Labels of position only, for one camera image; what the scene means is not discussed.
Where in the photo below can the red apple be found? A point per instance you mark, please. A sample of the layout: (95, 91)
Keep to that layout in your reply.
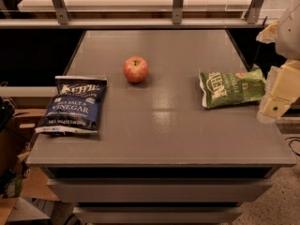
(135, 69)

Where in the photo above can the grey drawer cabinet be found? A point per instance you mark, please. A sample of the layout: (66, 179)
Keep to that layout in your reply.
(159, 156)

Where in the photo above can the green jalapeno chip bag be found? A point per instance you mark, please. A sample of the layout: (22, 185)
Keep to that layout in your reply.
(226, 89)

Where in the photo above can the brown cardboard box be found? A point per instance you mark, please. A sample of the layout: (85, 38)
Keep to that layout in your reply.
(26, 195)

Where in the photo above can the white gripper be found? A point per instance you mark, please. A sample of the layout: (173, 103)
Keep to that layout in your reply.
(290, 37)

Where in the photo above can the blue salt vinegar chip bag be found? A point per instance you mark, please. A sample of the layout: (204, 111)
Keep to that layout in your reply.
(76, 106)

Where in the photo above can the metal railing frame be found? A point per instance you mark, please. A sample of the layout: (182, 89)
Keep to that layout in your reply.
(131, 14)

